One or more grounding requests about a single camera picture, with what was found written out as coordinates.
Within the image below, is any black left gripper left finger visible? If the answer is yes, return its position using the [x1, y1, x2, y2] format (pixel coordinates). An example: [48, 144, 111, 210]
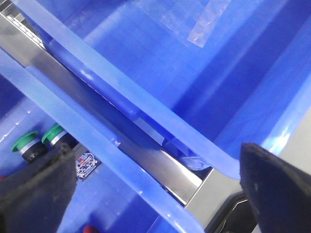
[0, 144, 77, 233]

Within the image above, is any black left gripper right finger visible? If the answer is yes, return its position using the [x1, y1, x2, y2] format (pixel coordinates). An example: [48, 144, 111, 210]
[240, 143, 311, 233]

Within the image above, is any green push button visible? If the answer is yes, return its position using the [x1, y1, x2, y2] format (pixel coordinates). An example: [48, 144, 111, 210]
[11, 131, 48, 165]
[41, 123, 78, 149]

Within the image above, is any red button in crate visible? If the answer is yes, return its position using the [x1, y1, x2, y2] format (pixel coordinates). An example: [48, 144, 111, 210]
[83, 225, 100, 233]

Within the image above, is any small printed circuit board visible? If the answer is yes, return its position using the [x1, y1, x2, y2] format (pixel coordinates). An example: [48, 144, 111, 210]
[75, 151, 102, 181]

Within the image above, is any steel centre divider bar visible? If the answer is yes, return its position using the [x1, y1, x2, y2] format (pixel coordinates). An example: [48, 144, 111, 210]
[0, 12, 214, 207]

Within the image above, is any left blue plastic crate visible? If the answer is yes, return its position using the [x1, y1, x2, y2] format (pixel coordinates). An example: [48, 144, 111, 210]
[0, 51, 204, 233]

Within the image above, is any blue plastic crate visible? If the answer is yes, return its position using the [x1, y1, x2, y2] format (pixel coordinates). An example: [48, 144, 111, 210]
[0, 51, 204, 233]
[14, 0, 311, 179]

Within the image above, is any right blue plastic crate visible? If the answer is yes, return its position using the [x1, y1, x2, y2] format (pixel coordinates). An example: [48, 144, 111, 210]
[14, 0, 311, 179]

